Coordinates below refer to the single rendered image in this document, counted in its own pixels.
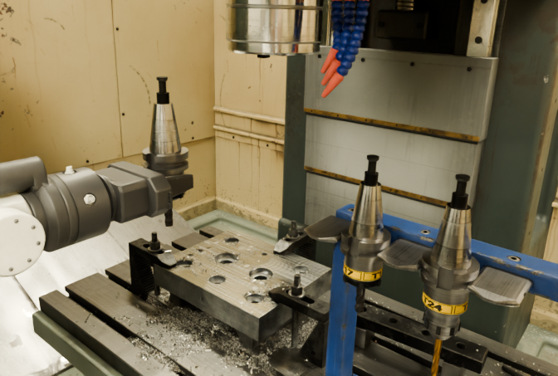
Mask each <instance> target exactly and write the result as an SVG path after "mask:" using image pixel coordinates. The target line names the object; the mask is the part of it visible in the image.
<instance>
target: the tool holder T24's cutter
mask: <svg viewBox="0 0 558 376"><path fill-rule="evenodd" d="M442 343H443V341H442V340H440V339H435V344H434V354H433V364H432V367H431V375H430V376H437V374H438V364H439V360H440V353H441V348H442Z"/></svg>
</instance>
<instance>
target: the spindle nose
mask: <svg viewBox="0 0 558 376"><path fill-rule="evenodd" d="M323 3H324V0H226V5H227V7H226V39H227V49H228V50H229V51H230V52H236V53H242V54H253V55H269V56H304V55H314V54H317V53H318V52H319V51H320V44H321V36H322V20H323V10H322V8H323Z"/></svg>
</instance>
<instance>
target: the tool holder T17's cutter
mask: <svg viewBox="0 0 558 376"><path fill-rule="evenodd" d="M355 302H356V303H355V311H356V312H363V311H364V303H365V289H359V288H358V287H356V297H355Z"/></svg>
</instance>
